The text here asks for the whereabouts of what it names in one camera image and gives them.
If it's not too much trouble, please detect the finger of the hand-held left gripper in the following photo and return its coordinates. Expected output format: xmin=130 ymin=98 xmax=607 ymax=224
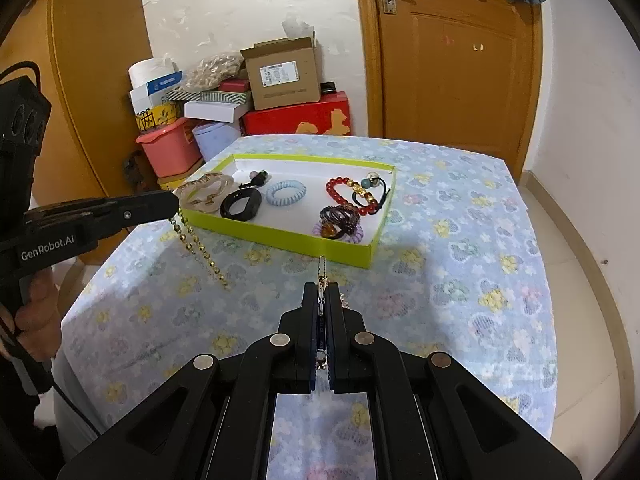
xmin=22 ymin=189 xmax=180 ymax=242

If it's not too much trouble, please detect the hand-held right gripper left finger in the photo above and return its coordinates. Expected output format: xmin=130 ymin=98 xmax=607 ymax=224
xmin=57 ymin=282 xmax=327 ymax=480

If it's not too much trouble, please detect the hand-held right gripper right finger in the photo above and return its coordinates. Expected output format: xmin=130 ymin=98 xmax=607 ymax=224
xmin=325 ymin=282 xmax=584 ymax=480

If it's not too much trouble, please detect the silver chain with clasp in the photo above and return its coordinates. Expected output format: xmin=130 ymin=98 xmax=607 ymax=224
xmin=314 ymin=255 xmax=349 ymax=371

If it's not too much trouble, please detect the gold bead chain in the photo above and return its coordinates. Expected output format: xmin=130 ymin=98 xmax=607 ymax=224
xmin=170 ymin=207 xmax=234 ymax=290

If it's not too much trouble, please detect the black wristband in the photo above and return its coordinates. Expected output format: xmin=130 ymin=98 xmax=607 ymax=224
xmin=220 ymin=190 xmax=262 ymax=222

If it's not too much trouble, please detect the green shallow cardboard box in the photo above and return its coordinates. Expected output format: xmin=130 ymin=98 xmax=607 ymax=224
xmin=172 ymin=152 xmax=398 ymax=268

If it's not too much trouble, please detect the dark brown spiral hair tie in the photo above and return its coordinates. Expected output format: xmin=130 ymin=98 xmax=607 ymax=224
xmin=320 ymin=205 xmax=361 ymax=238

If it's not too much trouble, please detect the light blue spiral hair tie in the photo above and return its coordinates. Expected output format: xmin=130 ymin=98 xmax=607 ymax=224
xmin=265 ymin=180 xmax=307 ymax=207

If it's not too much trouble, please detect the red bead bracelet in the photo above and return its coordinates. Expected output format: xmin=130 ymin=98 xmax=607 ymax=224
xmin=326 ymin=176 xmax=379 ymax=216

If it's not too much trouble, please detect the black hair tie teal bead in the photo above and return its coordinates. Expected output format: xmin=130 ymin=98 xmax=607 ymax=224
xmin=352 ymin=171 xmax=392 ymax=208

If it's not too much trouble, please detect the person's left hand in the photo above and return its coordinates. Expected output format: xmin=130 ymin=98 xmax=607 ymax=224
xmin=14 ymin=269 xmax=63 ymax=362

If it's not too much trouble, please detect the dark brown object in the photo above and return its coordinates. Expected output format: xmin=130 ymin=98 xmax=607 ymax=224
xmin=123 ymin=150 xmax=156 ymax=193

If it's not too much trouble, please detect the yellow carton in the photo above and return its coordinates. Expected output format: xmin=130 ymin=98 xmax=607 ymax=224
xmin=157 ymin=160 xmax=203 ymax=186

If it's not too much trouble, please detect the beige hair claw clip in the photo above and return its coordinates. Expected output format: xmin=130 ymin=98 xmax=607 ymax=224
xmin=174 ymin=171 xmax=236 ymax=213

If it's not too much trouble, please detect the pink plastic bin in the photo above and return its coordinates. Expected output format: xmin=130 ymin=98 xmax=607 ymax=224
xmin=136 ymin=117 xmax=203 ymax=178

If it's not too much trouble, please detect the yellow patterned box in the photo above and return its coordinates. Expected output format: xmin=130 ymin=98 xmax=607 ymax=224
xmin=135 ymin=102 xmax=181 ymax=133

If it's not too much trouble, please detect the lavender plastic bucket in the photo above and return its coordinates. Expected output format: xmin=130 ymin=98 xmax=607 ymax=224
xmin=192 ymin=121 xmax=241 ymax=161

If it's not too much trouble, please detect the white flat box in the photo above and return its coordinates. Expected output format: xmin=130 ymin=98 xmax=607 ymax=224
xmin=184 ymin=101 xmax=248 ymax=123

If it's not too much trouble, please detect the blue and white box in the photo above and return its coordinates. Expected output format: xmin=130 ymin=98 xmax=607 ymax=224
xmin=130 ymin=71 xmax=185 ymax=111

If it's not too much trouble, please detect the green striped box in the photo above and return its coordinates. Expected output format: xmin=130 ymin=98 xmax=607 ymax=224
xmin=165 ymin=90 xmax=251 ymax=105

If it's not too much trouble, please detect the floral tablecloth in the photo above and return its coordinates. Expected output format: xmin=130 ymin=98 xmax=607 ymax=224
xmin=60 ymin=134 xmax=558 ymax=480

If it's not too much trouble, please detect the white paper roll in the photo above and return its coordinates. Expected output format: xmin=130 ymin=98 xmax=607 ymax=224
xmin=128 ymin=57 xmax=173 ymax=91

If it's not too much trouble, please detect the clear bag of nuts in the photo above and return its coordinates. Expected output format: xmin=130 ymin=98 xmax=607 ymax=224
xmin=182 ymin=54 xmax=246 ymax=92

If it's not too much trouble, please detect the red gift box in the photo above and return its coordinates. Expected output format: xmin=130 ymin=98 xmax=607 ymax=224
xmin=242 ymin=91 xmax=353 ymax=137

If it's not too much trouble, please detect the brown cardboard box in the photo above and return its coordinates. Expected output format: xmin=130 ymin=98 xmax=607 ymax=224
xmin=240 ymin=31 xmax=322 ymax=112

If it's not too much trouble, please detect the wooden door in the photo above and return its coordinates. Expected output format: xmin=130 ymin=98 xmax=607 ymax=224
xmin=352 ymin=0 xmax=543 ymax=171

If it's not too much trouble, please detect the purple spiral hair tie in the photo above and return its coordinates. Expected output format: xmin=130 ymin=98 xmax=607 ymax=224
xmin=312 ymin=220 xmax=363 ymax=245

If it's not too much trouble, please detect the black cable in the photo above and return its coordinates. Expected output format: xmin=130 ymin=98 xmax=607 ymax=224
xmin=0 ymin=310 xmax=101 ymax=436

